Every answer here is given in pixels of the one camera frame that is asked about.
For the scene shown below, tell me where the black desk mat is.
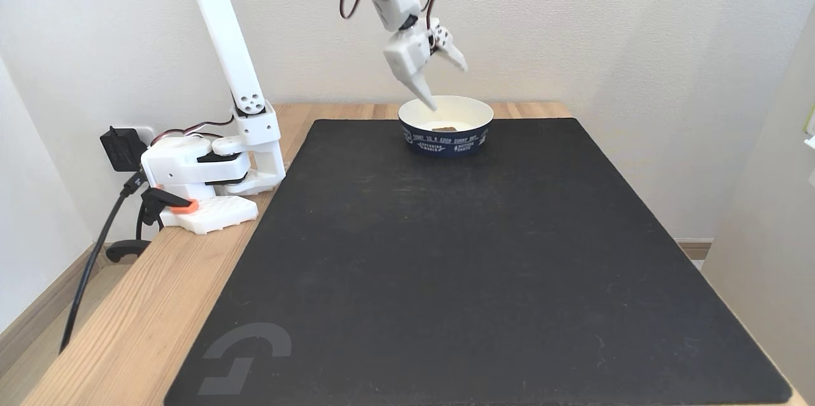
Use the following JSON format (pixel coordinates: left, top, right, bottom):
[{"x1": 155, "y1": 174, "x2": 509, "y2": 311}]
[{"x1": 164, "y1": 117, "x2": 793, "y2": 406}]

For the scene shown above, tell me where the navy and white paper bowl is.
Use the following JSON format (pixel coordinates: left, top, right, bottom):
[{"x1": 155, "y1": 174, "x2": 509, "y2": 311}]
[{"x1": 397, "y1": 95, "x2": 495, "y2": 158}]

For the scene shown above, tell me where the black power adapter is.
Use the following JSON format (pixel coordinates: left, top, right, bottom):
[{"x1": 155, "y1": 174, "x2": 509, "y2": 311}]
[{"x1": 100, "y1": 126, "x2": 149, "y2": 173}]

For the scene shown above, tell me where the black and orange clamp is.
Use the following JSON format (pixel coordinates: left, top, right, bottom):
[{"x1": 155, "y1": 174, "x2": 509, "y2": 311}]
[{"x1": 105, "y1": 188, "x2": 199, "y2": 264}]

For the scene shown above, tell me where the red and black base wire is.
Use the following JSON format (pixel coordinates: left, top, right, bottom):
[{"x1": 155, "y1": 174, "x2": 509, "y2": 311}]
[{"x1": 152, "y1": 115, "x2": 236, "y2": 144}]

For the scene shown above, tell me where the black power cable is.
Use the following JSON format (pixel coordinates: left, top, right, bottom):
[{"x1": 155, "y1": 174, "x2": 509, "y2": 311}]
[{"x1": 59, "y1": 171, "x2": 148, "y2": 354}]

